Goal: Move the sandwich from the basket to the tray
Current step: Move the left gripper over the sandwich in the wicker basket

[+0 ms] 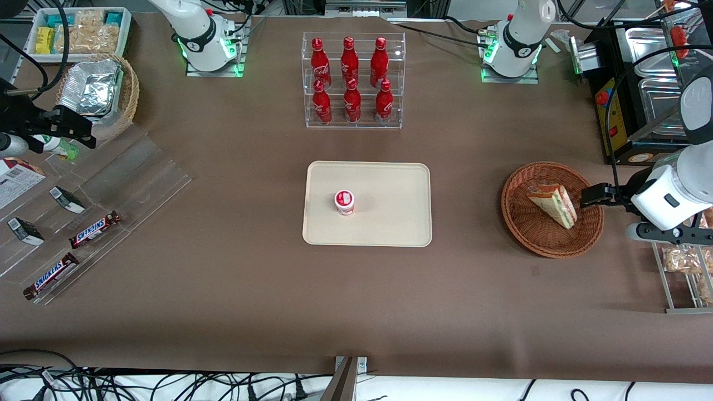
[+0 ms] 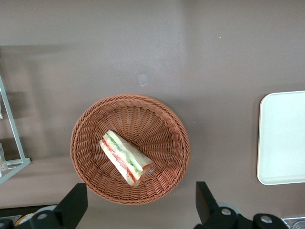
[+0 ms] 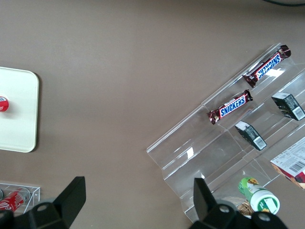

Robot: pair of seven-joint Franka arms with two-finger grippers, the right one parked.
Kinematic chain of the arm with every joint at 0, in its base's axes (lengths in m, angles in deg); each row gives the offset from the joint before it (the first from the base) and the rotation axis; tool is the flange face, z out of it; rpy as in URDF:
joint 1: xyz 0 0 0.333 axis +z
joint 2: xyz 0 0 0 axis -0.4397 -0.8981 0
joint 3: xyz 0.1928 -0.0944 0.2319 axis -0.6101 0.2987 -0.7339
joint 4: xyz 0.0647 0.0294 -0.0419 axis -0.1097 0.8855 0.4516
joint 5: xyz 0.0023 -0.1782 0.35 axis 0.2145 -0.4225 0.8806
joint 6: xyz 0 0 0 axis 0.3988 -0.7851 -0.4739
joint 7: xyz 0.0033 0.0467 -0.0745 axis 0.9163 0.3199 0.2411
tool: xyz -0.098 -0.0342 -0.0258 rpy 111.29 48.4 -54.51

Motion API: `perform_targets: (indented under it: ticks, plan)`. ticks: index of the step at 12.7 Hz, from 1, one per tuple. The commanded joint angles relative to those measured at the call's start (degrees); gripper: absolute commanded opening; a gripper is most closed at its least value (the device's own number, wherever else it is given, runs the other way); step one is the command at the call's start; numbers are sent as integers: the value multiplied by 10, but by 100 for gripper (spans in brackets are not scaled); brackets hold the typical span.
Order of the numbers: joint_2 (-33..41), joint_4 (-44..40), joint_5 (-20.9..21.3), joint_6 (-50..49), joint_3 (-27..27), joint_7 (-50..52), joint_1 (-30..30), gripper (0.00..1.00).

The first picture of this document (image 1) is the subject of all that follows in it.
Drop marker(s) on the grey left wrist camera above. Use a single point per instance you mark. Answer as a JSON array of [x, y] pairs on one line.
[[635, 231]]

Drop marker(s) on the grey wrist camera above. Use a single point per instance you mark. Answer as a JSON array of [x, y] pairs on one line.
[[635, 231], [11, 146]]

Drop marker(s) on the tan wicker basket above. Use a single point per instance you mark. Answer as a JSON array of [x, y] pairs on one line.
[[131, 94]]

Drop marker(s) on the small black white box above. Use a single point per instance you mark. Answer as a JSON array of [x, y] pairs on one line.
[[25, 231], [67, 200]]

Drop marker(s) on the aluminium arm base plate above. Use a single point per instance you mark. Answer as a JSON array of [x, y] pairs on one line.
[[237, 61], [509, 79]]

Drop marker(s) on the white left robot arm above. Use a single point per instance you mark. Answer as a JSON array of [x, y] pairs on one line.
[[518, 39]]

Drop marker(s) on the triangular sandwich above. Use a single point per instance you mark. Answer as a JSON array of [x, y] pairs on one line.
[[557, 203]]

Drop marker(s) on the green white small bottle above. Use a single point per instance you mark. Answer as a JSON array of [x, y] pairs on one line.
[[61, 149]]

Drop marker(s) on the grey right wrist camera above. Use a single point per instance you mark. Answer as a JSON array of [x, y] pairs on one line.
[[11, 146]]

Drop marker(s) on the silver metal block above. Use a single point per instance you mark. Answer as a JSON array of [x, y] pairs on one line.
[[584, 58]]

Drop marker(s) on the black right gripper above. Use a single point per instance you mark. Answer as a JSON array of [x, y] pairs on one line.
[[21, 120]]

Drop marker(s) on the red white carton box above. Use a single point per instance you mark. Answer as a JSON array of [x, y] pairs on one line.
[[16, 181]]

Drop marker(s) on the red white yogurt cup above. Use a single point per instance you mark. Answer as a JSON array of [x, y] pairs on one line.
[[345, 202]]

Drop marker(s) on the clear acrylic stepped display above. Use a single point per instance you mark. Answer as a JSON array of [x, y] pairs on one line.
[[139, 178]]

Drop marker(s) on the red cola bottle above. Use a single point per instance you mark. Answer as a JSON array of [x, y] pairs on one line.
[[352, 104], [349, 61], [322, 106], [319, 64], [384, 104], [379, 62]]

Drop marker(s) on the brown table cover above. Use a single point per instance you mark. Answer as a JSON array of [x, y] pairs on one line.
[[223, 312]]

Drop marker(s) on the silver foil container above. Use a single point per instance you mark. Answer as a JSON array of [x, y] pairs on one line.
[[92, 86]]

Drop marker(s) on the dark metal post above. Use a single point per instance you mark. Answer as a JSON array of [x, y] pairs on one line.
[[342, 384]]

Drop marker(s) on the brown Snickers bar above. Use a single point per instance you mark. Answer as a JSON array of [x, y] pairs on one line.
[[51, 276], [94, 229]]

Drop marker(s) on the crumpled clear plastic wrap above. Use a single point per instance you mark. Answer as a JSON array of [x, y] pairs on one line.
[[561, 36]]

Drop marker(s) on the teal snack packet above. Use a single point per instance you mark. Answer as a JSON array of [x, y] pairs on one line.
[[113, 18], [58, 20]]

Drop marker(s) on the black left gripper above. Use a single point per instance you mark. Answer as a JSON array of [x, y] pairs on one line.
[[626, 200]]

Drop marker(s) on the brown round wicker basket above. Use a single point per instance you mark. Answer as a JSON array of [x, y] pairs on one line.
[[535, 234]]

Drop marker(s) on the clear bag of crackers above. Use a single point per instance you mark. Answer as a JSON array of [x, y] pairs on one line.
[[89, 36]]

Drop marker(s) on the black mount bracket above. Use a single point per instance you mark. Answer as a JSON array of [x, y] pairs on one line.
[[14, 103]]

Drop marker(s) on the white plastic bin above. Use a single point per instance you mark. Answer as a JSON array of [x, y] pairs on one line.
[[125, 33]]

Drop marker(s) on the red skewered sausage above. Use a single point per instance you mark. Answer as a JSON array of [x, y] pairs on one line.
[[679, 39]]

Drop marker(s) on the yellow snack packet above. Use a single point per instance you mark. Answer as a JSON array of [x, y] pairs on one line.
[[45, 40]]

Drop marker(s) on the steel warmer pan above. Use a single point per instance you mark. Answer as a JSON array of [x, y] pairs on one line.
[[649, 53], [660, 108]]

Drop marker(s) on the clear bag of fried snacks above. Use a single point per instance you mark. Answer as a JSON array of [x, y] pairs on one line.
[[682, 260], [706, 289]]

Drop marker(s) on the beige plastic tray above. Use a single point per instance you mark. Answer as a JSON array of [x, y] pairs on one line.
[[384, 189]]

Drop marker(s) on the black food warmer appliance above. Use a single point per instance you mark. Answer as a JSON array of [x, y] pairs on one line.
[[601, 128]]

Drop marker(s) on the clear acrylic bottle rack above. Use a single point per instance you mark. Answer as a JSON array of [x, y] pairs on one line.
[[365, 120]]

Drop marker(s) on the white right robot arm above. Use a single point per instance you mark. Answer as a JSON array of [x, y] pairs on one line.
[[203, 36]]

